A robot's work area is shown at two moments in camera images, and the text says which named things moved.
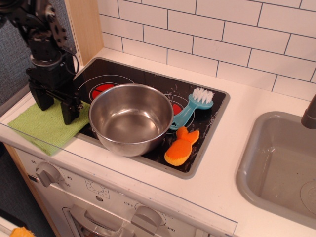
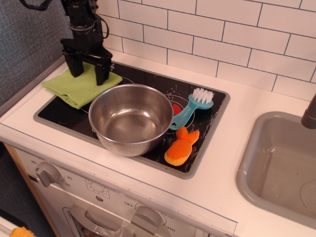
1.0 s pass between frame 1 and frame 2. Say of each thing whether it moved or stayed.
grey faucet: stayed
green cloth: moved
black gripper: moved
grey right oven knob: stayed
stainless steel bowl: stayed
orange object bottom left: stayed
